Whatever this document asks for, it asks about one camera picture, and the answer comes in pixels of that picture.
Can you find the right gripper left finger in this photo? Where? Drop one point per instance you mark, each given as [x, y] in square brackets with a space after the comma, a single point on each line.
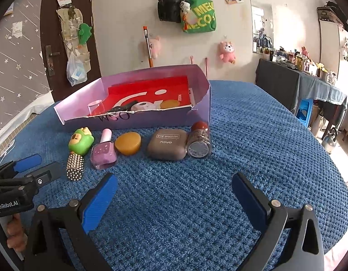
[45, 248]

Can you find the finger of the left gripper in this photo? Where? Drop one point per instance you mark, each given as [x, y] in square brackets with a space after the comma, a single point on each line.
[38, 178]
[16, 167]

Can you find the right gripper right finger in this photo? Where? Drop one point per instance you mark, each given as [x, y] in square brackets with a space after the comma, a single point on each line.
[303, 249]

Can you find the green capybara toy roller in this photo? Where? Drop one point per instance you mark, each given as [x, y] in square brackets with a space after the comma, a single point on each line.
[79, 145]

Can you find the pink nail polish bottle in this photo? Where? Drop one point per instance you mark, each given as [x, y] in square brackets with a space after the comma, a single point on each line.
[103, 154]

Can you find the orange round soap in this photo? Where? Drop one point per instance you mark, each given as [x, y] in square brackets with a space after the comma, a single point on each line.
[128, 143]

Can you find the brown eyeshadow compact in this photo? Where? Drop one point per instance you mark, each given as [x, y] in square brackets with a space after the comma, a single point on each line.
[168, 144]

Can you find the red cap glitter jar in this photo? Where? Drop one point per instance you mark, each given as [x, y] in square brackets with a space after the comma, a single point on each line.
[199, 142]

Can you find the person's left hand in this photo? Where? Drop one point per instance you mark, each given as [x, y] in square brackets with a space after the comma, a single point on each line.
[16, 236]

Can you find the clear plastic cup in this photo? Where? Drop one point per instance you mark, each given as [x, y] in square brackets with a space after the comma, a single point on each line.
[96, 108]

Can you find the blue knitted table cloth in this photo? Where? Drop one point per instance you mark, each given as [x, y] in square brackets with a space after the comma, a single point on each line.
[183, 215]

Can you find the plastic bag on door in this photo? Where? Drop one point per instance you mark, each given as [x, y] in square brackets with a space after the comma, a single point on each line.
[75, 71]

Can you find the pink oval compact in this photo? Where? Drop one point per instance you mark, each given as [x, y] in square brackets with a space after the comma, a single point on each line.
[143, 106]

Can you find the metal kettle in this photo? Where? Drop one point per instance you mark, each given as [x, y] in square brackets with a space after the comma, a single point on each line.
[329, 142]

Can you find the orange soap in tray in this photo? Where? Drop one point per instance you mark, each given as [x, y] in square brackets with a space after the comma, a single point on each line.
[168, 104]

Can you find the blue plastic stool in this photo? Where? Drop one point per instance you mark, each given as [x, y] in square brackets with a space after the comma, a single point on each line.
[304, 111]

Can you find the green plush on door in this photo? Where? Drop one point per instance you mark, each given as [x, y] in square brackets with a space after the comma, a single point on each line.
[84, 33]

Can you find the purple cardboard tray box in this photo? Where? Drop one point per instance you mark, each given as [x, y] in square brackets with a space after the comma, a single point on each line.
[73, 111]

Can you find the red paper tray liner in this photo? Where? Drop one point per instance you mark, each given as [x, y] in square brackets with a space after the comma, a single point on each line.
[150, 90]

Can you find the beige hanging door organizer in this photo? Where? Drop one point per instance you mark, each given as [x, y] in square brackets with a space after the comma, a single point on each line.
[70, 21]

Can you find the side table dark cloth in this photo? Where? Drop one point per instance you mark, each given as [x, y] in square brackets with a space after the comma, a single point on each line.
[289, 87]

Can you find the dark brown door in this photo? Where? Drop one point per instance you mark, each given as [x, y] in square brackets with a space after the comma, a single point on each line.
[54, 51]

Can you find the white cabinet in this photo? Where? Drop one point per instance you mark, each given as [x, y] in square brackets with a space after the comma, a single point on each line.
[334, 52]

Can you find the black backpack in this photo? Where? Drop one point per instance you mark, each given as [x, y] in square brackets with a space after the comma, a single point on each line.
[169, 10]

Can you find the green tote bag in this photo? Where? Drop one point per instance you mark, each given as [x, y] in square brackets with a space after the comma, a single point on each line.
[198, 16]

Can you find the orange handled broom stick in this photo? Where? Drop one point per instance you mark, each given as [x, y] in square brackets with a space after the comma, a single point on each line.
[146, 36]

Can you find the pink plush left wall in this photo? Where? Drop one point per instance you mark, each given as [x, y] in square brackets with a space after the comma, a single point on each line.
[155, 44]

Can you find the pink plush wall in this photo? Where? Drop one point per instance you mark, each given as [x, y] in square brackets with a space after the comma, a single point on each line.
[227, 54]
[155, 44]

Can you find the pink plush right wall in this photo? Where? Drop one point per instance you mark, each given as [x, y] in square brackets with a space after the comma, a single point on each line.
[227, 54]

